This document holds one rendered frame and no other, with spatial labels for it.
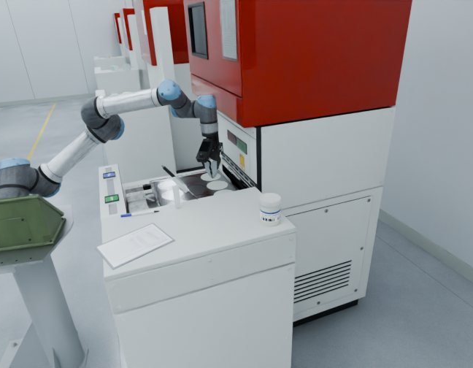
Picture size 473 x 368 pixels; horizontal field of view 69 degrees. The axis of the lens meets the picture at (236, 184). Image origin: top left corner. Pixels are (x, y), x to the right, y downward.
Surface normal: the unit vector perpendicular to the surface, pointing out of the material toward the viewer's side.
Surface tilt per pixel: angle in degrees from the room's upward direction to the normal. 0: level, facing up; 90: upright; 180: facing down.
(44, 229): 90
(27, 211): 90
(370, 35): 90
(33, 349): 90
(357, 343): 0
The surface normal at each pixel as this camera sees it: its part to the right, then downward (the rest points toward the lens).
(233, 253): 0.36, 0.39
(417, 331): -0.04, -0.90
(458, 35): -0.93, 0.19
